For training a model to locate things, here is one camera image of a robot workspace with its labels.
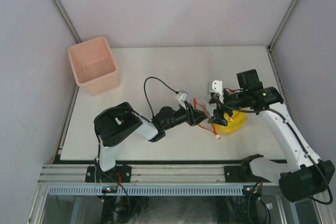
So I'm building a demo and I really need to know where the clear zip top bag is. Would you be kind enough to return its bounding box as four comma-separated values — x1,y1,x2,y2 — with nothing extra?
193,98,247,140

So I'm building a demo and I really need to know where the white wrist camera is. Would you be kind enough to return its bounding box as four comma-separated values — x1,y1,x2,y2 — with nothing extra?
207,80,224,103
175,90,188,108

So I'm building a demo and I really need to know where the pink plastic bin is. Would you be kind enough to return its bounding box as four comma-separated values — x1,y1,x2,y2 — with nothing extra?
68,36,121,95

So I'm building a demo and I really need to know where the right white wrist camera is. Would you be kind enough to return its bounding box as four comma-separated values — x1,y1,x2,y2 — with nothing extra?
207,80,224,103

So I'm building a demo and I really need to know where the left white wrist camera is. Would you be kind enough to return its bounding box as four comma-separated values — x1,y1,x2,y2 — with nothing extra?
175,90,188,108

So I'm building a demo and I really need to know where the left black camera cable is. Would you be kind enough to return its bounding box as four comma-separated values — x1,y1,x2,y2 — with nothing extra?
143,77,181,117

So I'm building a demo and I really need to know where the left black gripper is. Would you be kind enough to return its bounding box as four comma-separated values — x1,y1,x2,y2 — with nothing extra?
163,101,208,131

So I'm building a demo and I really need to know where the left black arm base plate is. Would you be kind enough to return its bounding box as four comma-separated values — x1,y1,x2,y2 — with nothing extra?
85,165,132,183

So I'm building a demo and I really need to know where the grey slotted cable duct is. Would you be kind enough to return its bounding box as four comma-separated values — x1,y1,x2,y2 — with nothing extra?
49,185,244,196

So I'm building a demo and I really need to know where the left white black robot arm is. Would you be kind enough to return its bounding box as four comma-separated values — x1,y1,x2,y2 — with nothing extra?
93,102,207,182

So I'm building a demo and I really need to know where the aluminium rail frame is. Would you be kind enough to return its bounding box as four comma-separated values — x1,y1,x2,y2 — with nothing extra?
38,164,239,185

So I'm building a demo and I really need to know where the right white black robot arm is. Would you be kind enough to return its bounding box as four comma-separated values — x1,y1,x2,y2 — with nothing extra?
208,69,335,205

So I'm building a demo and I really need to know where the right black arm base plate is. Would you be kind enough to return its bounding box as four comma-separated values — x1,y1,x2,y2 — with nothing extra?
224,165,270,183

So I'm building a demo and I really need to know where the yellow fake banana bunch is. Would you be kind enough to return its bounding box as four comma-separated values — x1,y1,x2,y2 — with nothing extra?
213,111,247,135

